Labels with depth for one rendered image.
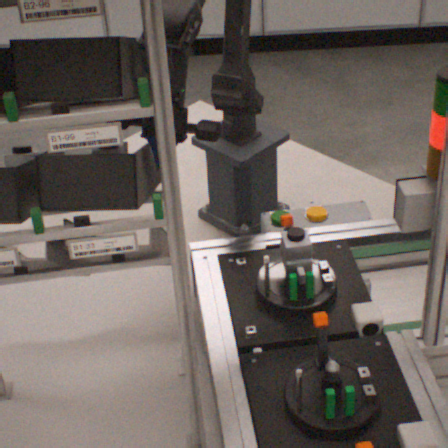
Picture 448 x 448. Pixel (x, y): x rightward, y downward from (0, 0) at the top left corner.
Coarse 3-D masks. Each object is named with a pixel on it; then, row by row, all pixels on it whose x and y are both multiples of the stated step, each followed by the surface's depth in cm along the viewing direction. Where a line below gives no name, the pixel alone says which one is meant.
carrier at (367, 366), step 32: (256, 352) 134; (288, 352) 134; (352, 352) 133; (384, 352) 133; (256, 384) 129; (288, 384) 126; (320, 384) 126; (352, 384) 125; (384, 384) 128; (256, 416) 124; (288, 416) 124; (320, 416) 121; (352, 416) 121; (384, 416) 123; (416, 416) 122
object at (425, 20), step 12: (432, 0) 425; (444, 0) 425; (432, 12) 429; (444, 12) 429; (420, 24) 435; (432, 24) 435; (444, 24) 435; (420, 36) 440; (432, 36) 440; (444, 36) 440
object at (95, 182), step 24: (48, 168) 109; (72, 168) 109; (96, 168) 109; (120, 168) 109; (144, 168) 115; (48, 192) 110; (72, 192) 110; (96, 192) 109; (120, 192) 109; (144, 192) 115
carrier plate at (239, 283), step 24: (264, 264) 152; (336, 264) 151; (240, 288) 147; (360, 288) 145; (240, 312) 142; (264, 312) 142; (336, 312) 141; (240, 336) 137; (264, 336) 137; (288, 336) 137; (312, 336) 137; (336, 336) 137
